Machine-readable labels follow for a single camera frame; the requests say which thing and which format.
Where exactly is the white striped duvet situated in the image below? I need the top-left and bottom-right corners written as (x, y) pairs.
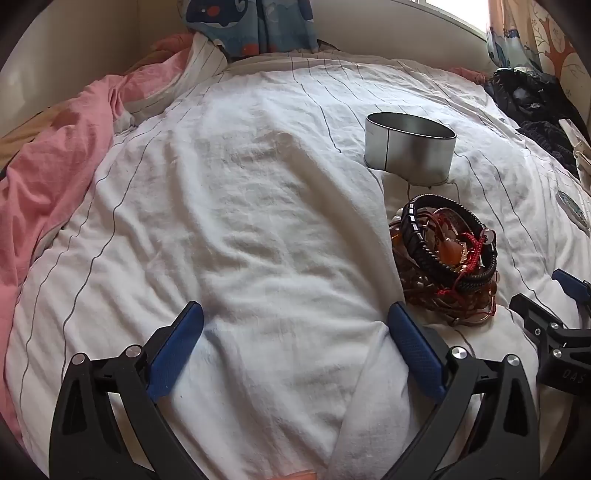
top-left (4, 58), bottom-right (591, 480)

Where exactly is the pile of bracelets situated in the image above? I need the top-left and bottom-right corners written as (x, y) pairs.
top-left (388, 194), bottom-right (502, 326)

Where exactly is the tree print wardrobe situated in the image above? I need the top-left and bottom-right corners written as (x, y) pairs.
top-left (529, 0), bottom-right (591, 100)

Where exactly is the window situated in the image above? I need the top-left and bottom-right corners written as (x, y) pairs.
top-left (413, 0), bottom-right (491, 34)

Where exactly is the round metal tin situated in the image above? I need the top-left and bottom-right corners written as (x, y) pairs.
top-left (364, 112), bottom-right (457, 186)

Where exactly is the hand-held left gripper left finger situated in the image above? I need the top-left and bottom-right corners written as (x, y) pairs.
top-left (48, 301), bottom-right (205, 480)

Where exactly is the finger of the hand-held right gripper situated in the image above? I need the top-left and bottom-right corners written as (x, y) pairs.
top-left (510, 293), bottom-right (571, 356)
top-left (551, 268), bottom-right (591, 319)

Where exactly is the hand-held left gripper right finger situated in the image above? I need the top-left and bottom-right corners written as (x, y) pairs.
top-left (383, 302), bottom-right (541, 480)

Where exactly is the black jacket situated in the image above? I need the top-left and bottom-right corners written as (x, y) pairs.
top-left (482, 67), bottom-right (591, 178)

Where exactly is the round printed tin lid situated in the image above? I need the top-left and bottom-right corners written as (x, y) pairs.
top-left (555, 190), bottom-right (591, 234)

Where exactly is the brown bedsheet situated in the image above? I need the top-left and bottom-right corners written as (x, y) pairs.
top-left (0, 104), bottom-right (63, 169)

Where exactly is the whale print curtain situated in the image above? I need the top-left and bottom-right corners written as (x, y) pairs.
top-left (178, 0), bottom-right (319, 58)

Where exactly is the cream cloth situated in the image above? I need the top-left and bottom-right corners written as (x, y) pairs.
top-left (558, 117), bottom-right (591, 176)

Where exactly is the pink blanket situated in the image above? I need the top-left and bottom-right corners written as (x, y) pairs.
top-left (0, 32), bottom-right (199, 448)

